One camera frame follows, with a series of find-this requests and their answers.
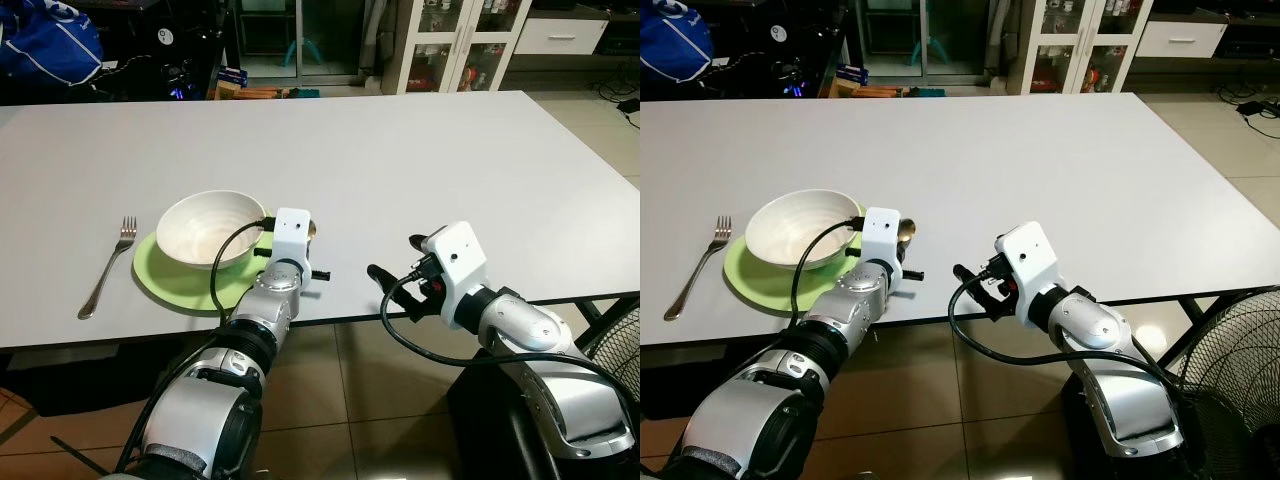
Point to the white bowl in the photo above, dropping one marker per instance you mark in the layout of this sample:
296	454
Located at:
795	230
200	235

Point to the gold metal spoon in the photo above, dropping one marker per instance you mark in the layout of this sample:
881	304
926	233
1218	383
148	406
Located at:
311	229
906	230

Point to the blue bag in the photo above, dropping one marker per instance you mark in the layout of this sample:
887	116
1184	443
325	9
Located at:
45	40
675	40

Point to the silver fork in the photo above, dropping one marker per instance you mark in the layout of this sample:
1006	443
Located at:
105	270
698	270

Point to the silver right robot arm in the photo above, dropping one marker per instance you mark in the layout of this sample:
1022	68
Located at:
540	340
1110	340

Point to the light green plate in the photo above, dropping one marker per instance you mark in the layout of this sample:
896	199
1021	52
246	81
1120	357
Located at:
165	285
750	290

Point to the white glass door cabinet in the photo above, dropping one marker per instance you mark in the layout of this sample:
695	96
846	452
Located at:
455	45
1075	45

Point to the black power adapter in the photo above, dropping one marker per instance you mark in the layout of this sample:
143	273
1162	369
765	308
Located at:
628	104
1253	107

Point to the white drawer unit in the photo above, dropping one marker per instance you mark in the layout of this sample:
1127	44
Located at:
560	35
1180	38

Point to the low wooden bench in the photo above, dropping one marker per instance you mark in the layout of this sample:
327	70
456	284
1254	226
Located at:
265	92
880	91

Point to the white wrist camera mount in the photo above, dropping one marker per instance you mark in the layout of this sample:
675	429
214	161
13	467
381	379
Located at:
880	235
1030	255
455	255
290	235

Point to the small blue box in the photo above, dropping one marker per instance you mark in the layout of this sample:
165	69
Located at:
852	74
232	76

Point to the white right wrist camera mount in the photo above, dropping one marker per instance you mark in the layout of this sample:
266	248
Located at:
455	255
1030	255

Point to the black floor fan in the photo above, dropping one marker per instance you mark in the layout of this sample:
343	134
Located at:
1230	380
620	350

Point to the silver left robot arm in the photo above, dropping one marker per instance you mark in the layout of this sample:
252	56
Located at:
760	420
200	410

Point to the teal stool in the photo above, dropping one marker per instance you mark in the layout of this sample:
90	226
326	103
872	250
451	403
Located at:
305	50
930	48

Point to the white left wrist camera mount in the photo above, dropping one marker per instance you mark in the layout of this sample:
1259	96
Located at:
290	235
880	235

